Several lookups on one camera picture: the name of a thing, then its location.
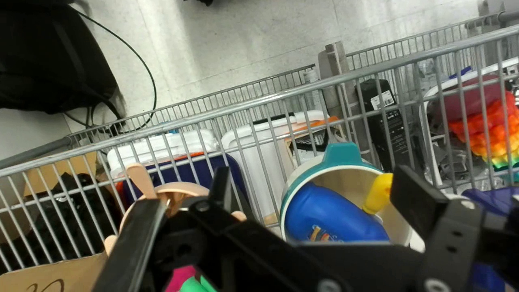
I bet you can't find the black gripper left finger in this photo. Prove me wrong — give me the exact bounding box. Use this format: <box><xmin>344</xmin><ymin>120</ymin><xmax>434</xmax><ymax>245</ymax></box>
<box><xmin>93</xmin><ymin>198</ymin><xmax>171</xmax><ymax>292</ymax></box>

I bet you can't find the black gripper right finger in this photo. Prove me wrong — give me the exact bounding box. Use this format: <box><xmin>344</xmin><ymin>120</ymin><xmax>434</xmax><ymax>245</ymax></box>
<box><xmin>390</xmin><ymin>164</ymin><xmax>484</xmax><ymax>292</ymax></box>

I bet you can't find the white bowl with teal rim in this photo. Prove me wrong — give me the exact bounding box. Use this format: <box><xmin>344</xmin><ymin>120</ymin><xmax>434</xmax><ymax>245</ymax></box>
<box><xmin>280</xmin><ymin>141</ymin><xmax>429</xmax><ymax>256</ymax></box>

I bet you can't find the blue plastic bin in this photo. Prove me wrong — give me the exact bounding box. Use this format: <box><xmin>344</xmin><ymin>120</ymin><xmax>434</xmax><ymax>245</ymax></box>
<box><xmin>463</xmin><ymin>185</ymin><xmax>519</xmax><ymax>292</ymax></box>

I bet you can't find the pink spoon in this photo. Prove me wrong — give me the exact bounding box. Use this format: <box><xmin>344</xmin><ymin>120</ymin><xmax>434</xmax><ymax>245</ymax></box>
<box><xmin>125</xmin><ymin>164</ymin><xmax>160</xmax><ymax>203</ymax></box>

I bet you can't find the large brown cardboard box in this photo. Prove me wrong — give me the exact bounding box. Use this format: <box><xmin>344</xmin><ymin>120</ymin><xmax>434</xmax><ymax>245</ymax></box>
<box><xmin>0</xmin><ymin>251</ymin><xmax>111</xmax><ymax>292</ymax></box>

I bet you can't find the white lidded container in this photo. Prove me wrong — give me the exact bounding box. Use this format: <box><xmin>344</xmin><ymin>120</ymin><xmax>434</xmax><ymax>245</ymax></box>
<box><xmin>220</xmin><ymin>109</ymin><xmax>341</xmax><ymax>220</ymax></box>
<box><xmin>106</xmin><ymin>128</ymin><xmax>221</xmax><ymax>175</ymax></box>

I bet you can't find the small brown cardboard box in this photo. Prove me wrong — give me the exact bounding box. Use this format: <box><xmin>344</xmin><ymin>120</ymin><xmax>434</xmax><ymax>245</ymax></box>
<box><xmin>0</xmin><ymin>152</ymin><xmax>106</xmax><ymax>246</ymax></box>

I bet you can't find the rainbow stacking toy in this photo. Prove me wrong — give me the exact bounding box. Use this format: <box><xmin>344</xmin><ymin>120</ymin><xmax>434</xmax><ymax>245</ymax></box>
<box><xmin>447</xmin><ymin>89</ymin><xmax>519</xmax><ymax>170</ymax></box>

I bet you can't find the blue toy bottle yellow spout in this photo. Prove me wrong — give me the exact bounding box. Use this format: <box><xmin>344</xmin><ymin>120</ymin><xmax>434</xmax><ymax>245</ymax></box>
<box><xmin>284</xmin><ymin>172</ymin><xmax>396</xmax><ymax>243</ymax></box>

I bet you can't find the black handheld device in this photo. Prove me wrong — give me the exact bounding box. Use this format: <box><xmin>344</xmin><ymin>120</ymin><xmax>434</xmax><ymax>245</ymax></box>
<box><xmin>356</xmin><ymin>78</ymin><xmax>416</xmax><ymax>175</ymax></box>

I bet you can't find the black bag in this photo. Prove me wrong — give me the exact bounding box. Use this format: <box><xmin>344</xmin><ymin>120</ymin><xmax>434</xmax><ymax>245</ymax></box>
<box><xmin>0</xmin><ymin>0</ymin><xmax>122</xmax><ymax>117</ymax></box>

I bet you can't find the pink bowl with handles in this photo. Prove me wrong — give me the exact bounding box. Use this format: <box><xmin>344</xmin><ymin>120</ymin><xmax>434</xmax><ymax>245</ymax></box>
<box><xmin>122</xmin><ymin>152</ymin><xmax>247</xmax><ymax>204</ymax></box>

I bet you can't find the black cable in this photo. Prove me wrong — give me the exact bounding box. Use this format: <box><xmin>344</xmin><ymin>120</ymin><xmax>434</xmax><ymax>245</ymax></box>
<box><xmin>64</xmin><ymin>8</ymin><xmax>160</xmax><ymax>136</ymax></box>

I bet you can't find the metal wire shelf rack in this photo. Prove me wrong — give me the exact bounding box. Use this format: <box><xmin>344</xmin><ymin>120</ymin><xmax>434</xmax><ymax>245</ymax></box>
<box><xmin>0</xmin><ymin>21</ymin><xmax>519</xmax><ymax>274</ymax></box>

